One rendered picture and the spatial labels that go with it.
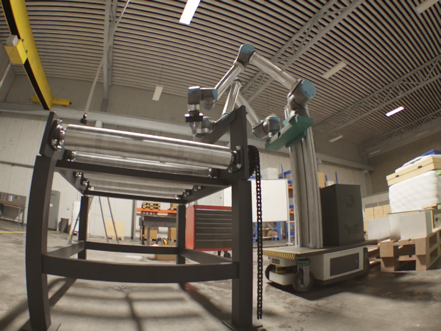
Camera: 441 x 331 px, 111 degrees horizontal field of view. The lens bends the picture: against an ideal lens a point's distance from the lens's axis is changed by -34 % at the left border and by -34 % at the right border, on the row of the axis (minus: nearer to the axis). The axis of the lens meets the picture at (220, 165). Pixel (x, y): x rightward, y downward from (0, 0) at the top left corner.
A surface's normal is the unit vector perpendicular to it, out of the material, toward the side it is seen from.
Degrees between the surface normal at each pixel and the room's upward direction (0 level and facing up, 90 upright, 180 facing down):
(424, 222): 90
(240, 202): 90
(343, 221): 90
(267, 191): 90
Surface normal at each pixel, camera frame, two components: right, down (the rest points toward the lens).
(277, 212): 0.00, -0.29
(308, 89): 0.21, -0.23
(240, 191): 0.41, -0.26
